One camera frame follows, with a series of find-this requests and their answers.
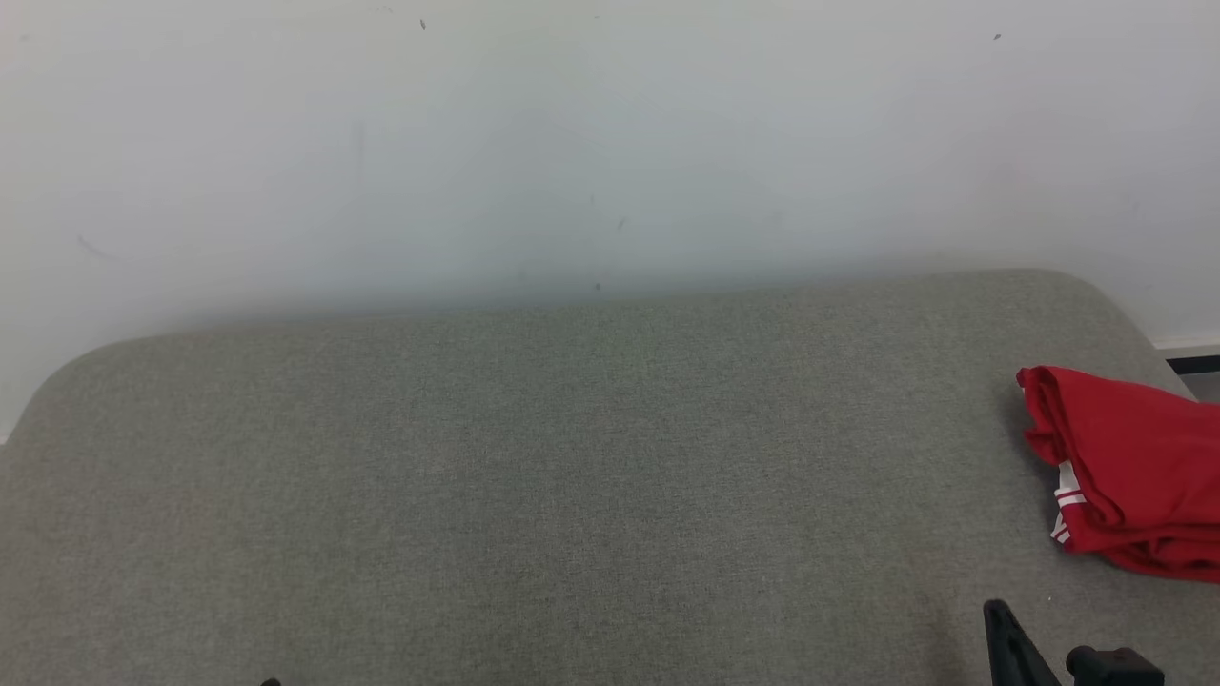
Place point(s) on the red white basketball jersey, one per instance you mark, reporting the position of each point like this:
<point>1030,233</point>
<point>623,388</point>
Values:
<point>1144,457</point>

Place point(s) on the black white baseboard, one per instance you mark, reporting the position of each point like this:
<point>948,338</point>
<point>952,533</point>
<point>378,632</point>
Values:
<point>1191,360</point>

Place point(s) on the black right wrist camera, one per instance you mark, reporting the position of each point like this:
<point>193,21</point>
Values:
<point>1115,667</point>

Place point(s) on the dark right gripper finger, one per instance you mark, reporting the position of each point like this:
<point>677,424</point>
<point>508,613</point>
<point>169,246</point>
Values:
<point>1015,653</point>

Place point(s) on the grey fabric sofa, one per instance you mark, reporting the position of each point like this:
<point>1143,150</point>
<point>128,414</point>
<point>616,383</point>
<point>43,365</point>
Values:
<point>572,476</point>

